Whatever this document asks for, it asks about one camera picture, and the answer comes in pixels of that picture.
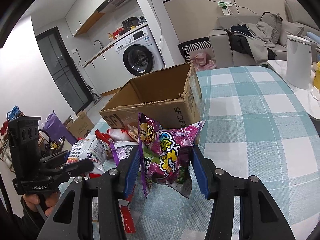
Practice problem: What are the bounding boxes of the white grey printed snack bag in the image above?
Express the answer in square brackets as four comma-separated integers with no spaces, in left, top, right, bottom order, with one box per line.
[66,139,111,179]

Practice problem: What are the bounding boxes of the purple white snack bag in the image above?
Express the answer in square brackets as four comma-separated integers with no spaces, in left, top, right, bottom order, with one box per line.
[110,141,138,166]

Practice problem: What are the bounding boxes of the red orange chip bag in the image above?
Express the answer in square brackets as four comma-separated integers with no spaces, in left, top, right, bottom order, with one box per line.
[95,129,113,145]

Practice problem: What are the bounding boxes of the purple grape candy bag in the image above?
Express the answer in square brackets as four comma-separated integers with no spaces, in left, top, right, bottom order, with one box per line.
[138,113,205,198]

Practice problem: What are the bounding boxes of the white red noodle snack bag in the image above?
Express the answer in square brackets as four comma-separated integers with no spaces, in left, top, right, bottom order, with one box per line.
[119,185,136,233]

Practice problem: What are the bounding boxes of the white red balloon gum bag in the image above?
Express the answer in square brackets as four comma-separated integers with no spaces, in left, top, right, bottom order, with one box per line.
[107,128,132,141]

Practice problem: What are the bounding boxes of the clear wafer biscuit pack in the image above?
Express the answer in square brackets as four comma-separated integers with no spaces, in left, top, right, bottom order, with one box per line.
[127,124,139,142]

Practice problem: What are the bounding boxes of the person's left hand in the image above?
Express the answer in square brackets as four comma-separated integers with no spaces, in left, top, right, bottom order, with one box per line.
[22,190,60,217]

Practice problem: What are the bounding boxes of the purple plastic bag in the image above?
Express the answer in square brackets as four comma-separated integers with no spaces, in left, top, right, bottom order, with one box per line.
[41,112,77,145]

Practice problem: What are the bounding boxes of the small cardboard box on floor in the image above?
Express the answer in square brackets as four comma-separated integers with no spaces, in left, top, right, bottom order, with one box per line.
[63,111,94,139]

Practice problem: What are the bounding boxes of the black glass door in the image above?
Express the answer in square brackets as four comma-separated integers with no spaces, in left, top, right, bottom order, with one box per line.
[36,27,93,113]

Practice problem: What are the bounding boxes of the teal checked tablecloth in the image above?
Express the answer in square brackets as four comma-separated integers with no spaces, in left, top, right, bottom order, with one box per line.
[60,65,320,240]

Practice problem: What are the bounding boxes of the white kitchen cabinets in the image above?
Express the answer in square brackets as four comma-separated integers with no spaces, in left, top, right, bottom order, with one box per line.
[84,47,133,94]

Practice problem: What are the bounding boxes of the brown SF cardboard box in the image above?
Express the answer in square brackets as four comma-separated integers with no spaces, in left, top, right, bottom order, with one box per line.
[99,63,202,128]

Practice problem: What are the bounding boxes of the white front-load washing machine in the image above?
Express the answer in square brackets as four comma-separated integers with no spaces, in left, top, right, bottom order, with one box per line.
[113,25,164,76]

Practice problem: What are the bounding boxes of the pink cloth pile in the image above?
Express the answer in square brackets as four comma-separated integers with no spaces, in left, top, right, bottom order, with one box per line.
[190,51,216,72]

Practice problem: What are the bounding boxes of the black patterned chair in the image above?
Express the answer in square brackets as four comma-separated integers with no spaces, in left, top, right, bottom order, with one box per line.
[177,37,211,62]

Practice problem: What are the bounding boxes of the white cylindrical bin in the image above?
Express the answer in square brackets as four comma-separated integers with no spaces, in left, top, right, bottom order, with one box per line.
[286,35,312,89]

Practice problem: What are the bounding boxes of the yellow plastic bag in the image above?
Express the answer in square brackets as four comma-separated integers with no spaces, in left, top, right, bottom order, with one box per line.
[312,62,320,90]

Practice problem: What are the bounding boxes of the pile of clothes on sofa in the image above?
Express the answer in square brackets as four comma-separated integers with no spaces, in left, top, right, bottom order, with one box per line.
[228,22,276,65]

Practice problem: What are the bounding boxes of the range hood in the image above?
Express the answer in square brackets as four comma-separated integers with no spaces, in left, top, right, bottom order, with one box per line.
[97,0,130,14]

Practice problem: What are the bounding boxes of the grey sofa cushion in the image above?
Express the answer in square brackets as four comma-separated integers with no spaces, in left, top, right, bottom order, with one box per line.
[278,20,304,48]

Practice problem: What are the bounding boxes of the grey fabric sofa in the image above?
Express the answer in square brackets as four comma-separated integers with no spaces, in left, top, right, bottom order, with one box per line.
[208,0,319,68]

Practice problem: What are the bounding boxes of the wall socket with charger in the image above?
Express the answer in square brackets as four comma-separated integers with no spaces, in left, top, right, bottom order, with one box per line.
[218,0,232,16]

